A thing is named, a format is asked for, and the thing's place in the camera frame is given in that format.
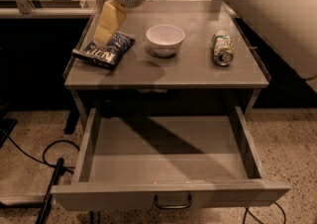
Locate white ceramic bowl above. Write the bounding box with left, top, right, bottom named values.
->
left=146, top=25, right=185, bottom=57

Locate green soda can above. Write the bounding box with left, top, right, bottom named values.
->
left=212, top=31, right=234, bottom=66

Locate black pole on floor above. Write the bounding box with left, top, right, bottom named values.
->
left=36, top=158, right=64, bottom=224

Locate blue chip bag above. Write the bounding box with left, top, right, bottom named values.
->
left=72, top=32, right=136, bottom=69

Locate grey cabinet table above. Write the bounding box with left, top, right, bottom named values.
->
left=62, top=0, right=271, bottom=130

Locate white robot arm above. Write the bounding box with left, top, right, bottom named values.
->
left=93, top=0, right=317, bottom=87

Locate black object far left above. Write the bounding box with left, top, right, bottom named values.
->
left=0, top=101, right=18, bottom=148

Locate black cable bottom right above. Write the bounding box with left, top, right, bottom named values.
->
left=242, top=201, right=287, bottom=224

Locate black drawer handle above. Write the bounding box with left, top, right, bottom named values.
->
left=154, top=194, right=192, bottom=210

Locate grey open drawer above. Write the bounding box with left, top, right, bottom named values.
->
left=53, top=107, right=290, bottom=211

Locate black floor cable left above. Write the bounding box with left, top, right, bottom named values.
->
left=0, top=128, right=81, bottom=174

